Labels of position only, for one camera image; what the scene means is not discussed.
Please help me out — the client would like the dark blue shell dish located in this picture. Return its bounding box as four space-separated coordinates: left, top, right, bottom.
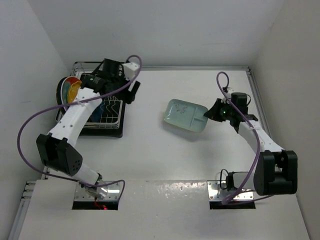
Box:
90 98 106 123

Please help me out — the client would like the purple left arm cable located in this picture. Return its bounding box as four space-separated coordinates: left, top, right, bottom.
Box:
16 54 143 195

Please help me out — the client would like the silver wire dish rack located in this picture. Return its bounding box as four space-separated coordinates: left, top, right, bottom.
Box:
56 61 125 130

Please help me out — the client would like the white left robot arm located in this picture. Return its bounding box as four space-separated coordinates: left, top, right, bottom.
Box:
36 59 142 200

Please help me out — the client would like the black drip tray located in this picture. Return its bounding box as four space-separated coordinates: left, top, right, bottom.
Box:
73 71 126 138

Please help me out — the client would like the yellow polka dot plate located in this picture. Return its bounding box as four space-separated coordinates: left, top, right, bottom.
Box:
67 80 82 103

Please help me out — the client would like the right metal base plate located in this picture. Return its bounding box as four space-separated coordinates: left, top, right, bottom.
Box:
207 180 254 202

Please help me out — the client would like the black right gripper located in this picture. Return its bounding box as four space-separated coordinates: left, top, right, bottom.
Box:
204 98 234 122

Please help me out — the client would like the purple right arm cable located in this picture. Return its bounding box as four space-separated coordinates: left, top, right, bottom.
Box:
215 71 276 205

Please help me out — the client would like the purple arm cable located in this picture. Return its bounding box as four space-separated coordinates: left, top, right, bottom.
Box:
16 54 143 195
215 71 276 205

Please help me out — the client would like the red and teal round plate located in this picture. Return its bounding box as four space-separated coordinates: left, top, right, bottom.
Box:
56 76 81 105

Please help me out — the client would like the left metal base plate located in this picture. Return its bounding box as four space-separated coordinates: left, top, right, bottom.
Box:
74 180 123 202

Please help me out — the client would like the light green rectangular plate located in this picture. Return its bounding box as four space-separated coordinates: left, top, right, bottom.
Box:
163 99 209 133

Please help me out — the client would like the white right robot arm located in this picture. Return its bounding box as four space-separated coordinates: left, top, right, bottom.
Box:
204 87 298 196

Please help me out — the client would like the metal base plate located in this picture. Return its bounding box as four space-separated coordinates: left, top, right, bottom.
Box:
207 180 254 202
74 180 123 202

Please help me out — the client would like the aluminium table frame rail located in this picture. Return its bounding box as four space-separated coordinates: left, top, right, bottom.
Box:
246 67 272 137

